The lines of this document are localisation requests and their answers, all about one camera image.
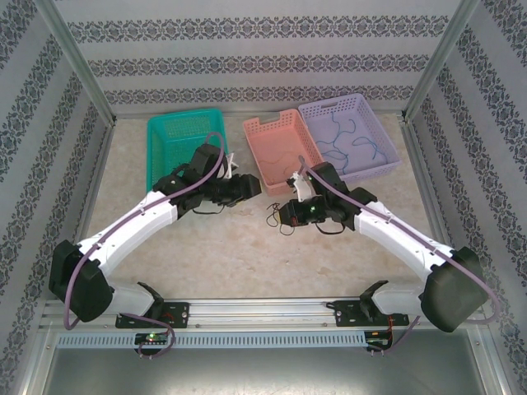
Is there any thin yellow cable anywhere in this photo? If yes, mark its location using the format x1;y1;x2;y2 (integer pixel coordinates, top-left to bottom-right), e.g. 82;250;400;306
259;154;294;166

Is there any aluminium side frame rail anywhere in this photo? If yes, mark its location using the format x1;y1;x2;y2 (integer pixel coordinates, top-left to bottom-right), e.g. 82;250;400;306
399;114;458;252
68;117;119;248

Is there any grey metal tray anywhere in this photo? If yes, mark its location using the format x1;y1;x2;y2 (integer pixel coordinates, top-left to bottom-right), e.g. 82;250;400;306
24;347;510;395

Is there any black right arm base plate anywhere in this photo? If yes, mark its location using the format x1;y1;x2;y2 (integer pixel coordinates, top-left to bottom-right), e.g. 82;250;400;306
332;298;411;329

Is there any aluminium frame corner post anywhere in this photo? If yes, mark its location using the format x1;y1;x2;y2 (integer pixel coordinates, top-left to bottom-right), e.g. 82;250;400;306
34;0;119;126
401;0;482;124

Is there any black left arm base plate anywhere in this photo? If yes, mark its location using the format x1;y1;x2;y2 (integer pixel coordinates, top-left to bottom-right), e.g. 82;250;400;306
114;301;191;330

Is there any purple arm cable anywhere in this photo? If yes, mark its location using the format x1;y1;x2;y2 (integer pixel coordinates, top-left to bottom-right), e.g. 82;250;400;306
298;155;501;357
63;131;231;360

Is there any thin black camera cable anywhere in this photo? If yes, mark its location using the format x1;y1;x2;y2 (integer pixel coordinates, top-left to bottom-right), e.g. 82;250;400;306
193;203;226;216
315;220;351;236

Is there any pink perforated plastic basket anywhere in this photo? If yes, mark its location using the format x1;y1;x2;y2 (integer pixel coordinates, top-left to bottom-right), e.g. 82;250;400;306
242;108;326;197

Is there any grey slotted cable duct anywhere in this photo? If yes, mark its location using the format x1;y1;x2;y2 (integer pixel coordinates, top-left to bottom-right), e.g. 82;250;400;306
54;331;368;350

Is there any green perforated plastic basket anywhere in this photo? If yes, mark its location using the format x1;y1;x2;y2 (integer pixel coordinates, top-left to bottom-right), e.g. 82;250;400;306
147;108;226;194

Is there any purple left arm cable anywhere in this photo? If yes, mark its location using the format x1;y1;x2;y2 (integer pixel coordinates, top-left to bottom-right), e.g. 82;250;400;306
63;131;231;360

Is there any purple perforated plastic basket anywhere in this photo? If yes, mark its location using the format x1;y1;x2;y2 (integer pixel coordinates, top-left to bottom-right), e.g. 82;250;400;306
297;93;401;185

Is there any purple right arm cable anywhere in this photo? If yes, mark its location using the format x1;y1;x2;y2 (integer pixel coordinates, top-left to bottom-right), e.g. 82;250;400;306
298;155;501;357

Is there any small controller circuit board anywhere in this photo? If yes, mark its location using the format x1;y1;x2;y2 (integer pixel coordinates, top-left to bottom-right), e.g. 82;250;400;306
135;332;170;346
365;328;394;351

